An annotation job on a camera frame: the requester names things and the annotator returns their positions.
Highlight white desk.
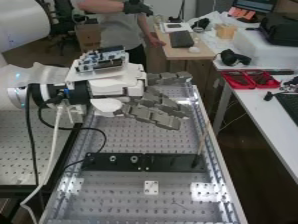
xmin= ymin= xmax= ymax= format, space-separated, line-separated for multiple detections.
xmin=212 ymin=58 xmax=298 ymax=188

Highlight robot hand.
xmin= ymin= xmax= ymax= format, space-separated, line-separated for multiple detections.
xmin=65 ymin=44 xmax=196 ymax=131

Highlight black flat case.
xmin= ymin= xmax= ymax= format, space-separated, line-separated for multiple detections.
xmin=169 ymin=30 xmax=196 ymax=49

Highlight person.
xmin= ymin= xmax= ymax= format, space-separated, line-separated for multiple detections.
xmin=79 ymin=0 xmax=168 ymax=69

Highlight clear box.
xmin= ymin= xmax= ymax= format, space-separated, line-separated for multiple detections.
xmin=39 ymin=81 xmax=250 ymax=224

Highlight small white box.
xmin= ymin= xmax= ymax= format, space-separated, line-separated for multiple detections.
xmin=142 ymin=180 xmax=160 ymax=196

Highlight beige container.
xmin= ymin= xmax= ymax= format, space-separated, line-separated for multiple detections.
xmin=214 ymin=23 xmax=240 ymax=40

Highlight red tray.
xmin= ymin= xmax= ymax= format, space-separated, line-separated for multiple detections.
xmin=221 ymin=70 xmax=257 ymax=91
xmin=245 ymin=69 xmax=282 ymax=90

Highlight white cable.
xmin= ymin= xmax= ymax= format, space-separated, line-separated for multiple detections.
xmin=19 ymin=101 xmax=67 ymax=224

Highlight wooden desk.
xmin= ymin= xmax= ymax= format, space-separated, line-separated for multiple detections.
xmin=145 ymin=20 xmax=221 ymax=101

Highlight black cable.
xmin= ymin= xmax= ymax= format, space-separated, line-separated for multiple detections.
xmin=24 ymin=86 xmax=47 ymax=218
xmin=37 ymin=104 xmax=109 ymax=188

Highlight black plate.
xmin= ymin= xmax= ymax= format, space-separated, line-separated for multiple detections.
xmin=81 ymin=152 xmax=209 ymax=174

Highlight cardboard box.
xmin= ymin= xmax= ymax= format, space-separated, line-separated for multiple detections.
xmin=73 ymin=22 xmax=104 ymax=53

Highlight black keyboard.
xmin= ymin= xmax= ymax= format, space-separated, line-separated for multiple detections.
xmin=273 ymin=92 xmax=298 ymax=127

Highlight black office chair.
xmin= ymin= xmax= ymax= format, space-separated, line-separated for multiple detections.
xmin=37 ymin=0 xmax=84 ymax=43

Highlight black headphones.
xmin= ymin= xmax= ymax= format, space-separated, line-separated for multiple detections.
xmin=220 ymin=48 xmax=253 ymax=67

